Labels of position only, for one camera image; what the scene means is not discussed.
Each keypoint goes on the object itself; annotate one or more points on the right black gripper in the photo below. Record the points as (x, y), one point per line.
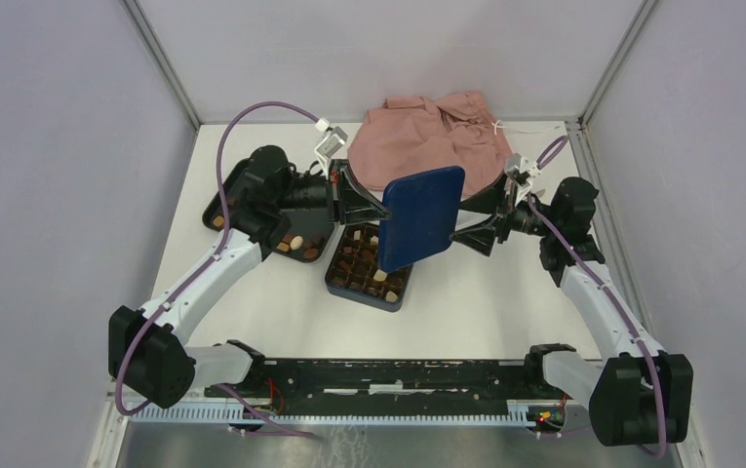
(480, 236)

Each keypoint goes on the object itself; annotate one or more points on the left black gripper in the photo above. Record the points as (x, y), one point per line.
(348, 199)

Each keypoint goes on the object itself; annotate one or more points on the blue box lid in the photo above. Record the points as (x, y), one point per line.
(423, 210)

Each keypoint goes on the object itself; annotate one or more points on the blue chocolate box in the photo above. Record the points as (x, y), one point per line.
(354, 274)

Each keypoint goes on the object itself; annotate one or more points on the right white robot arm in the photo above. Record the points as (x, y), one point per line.
(640, 395)

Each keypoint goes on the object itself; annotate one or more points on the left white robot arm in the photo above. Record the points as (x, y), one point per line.
(148, 348)

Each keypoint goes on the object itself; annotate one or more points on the black chocolate tray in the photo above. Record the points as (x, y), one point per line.
(310, 230)

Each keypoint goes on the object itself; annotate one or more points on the pink cloth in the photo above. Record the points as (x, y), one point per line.
(412, 134)

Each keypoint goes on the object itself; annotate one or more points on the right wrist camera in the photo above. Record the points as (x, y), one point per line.
(520, 173)

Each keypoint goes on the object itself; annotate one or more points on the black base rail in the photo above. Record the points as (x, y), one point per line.
(309, 387)

